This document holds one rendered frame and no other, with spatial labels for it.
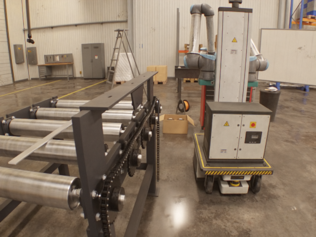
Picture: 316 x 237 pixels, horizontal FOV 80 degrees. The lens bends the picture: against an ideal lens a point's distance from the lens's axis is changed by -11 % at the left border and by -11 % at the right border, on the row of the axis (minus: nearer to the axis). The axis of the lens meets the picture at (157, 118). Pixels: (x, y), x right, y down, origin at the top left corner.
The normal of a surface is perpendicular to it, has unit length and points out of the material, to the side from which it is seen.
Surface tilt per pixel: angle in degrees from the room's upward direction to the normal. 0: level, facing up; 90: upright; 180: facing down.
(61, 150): 59
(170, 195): 0
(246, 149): 90
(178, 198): 0
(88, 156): 90
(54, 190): 48
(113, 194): 34
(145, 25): 90
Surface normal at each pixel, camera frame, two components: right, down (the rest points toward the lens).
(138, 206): 0.00, -0.95
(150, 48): -0.12, 0.29
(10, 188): -0.11, -0.04
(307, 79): -0.52, 0.26
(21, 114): 0.99, 0.04
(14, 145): -0.10, -0.33
